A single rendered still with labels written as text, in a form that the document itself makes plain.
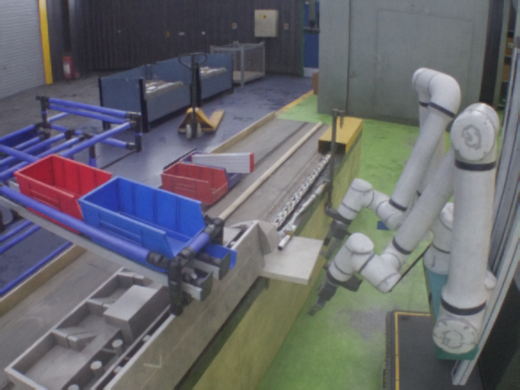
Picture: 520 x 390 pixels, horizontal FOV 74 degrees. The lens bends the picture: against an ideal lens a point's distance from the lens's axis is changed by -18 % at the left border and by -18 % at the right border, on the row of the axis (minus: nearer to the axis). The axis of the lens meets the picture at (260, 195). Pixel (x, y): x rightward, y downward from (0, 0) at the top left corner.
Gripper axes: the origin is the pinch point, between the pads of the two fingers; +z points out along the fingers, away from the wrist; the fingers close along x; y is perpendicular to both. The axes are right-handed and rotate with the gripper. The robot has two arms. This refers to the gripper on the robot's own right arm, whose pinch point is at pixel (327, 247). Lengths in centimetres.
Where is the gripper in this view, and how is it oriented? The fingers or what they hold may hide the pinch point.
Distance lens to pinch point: 184.7
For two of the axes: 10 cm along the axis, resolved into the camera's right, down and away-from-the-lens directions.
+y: 9.1, 4.1, 0.8
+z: -4.1, 8.5, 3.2
